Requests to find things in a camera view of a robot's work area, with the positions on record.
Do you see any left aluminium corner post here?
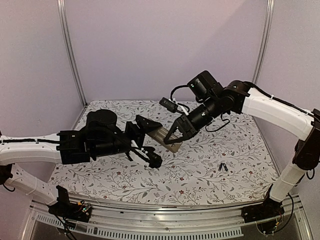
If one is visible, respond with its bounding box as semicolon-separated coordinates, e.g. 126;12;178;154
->
56;0;88;107

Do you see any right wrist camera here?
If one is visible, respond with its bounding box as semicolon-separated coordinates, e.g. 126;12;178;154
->
159;97;190;115

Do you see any floral patterned table mat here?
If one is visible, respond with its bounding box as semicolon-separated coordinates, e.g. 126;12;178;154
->
49;113;278;206

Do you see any aluminium corner post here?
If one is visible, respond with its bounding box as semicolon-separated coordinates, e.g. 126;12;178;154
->
252;0;275;85
56;0;88;107

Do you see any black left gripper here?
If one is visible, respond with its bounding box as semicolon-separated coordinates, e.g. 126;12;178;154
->
92;114;162;158

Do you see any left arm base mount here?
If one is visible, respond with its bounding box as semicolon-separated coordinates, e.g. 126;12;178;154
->
47;185;92;223

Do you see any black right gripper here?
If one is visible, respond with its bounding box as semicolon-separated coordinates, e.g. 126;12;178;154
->
163;95;221;145

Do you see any small white remote control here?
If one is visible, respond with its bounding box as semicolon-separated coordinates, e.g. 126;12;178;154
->
147;126;182;153

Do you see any aluminium front frame rail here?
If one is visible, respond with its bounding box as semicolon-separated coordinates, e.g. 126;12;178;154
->
22;194;315;240

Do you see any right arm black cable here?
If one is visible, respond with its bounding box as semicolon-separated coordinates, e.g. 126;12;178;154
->
169;85;193;101

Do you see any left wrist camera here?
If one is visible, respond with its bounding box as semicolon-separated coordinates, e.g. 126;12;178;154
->
129;139;163;169

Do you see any right aluminium corner post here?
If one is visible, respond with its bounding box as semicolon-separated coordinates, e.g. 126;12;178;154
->
252;0;275;85

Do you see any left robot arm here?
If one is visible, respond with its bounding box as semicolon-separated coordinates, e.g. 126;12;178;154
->
0;109;162;217

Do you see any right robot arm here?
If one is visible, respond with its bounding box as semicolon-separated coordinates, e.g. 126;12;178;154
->
163;70;320;218

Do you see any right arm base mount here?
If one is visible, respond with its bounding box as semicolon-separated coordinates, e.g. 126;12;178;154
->
241;198;285;235

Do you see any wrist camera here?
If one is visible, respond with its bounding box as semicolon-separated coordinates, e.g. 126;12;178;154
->
159;97;190;115
129;139;163;169

